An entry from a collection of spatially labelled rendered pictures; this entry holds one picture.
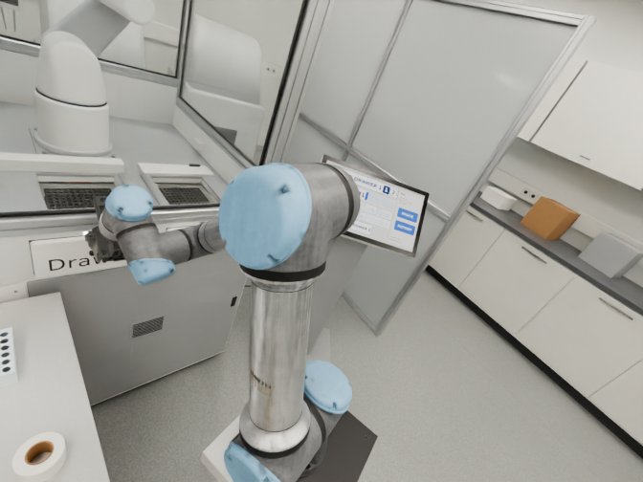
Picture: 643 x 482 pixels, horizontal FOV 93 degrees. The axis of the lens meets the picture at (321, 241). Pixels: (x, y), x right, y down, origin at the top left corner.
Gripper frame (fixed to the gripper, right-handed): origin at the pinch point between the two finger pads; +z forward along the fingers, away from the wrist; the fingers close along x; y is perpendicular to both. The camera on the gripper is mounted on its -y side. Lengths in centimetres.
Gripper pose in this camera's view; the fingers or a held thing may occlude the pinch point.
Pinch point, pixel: (103, 245)
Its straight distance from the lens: 102.6
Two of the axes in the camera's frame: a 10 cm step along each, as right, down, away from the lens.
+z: -6.4, 3.1, 7.0
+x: 7.0, -1.3, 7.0
